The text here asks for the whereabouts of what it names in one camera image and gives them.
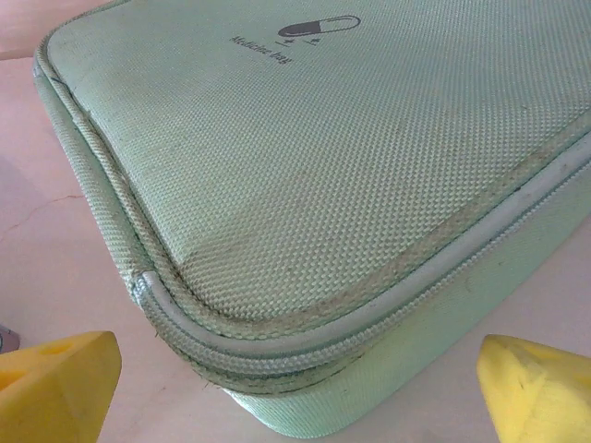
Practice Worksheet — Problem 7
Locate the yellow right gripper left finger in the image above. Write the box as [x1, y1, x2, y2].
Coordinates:
[0, 330, 124, 443]

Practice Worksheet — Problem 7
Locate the mint green medicine bag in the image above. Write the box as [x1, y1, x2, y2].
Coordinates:
[30, 0, 591, 437]

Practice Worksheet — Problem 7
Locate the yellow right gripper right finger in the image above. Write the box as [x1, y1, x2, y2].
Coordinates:
[476, 333, 591, 443]

